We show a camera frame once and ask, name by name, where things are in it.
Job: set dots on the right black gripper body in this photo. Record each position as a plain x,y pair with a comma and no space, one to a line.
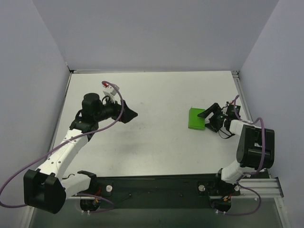
215,118

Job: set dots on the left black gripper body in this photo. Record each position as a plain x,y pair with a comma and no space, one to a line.
121,110

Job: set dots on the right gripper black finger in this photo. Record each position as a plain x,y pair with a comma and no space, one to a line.
213,127
212,109

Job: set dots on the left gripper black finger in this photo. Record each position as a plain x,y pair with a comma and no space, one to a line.
123,106
128,115

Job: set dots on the green paper box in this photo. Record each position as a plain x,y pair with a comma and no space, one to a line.
195,122

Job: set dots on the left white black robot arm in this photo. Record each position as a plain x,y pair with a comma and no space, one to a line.
45,188

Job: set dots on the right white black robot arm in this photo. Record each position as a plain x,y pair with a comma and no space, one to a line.
256,146

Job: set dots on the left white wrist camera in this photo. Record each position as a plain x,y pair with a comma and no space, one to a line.
110,90

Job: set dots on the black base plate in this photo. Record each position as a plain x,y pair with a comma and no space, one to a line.
187,191

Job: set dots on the aluminium frame rail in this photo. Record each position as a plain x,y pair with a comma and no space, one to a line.
266,188

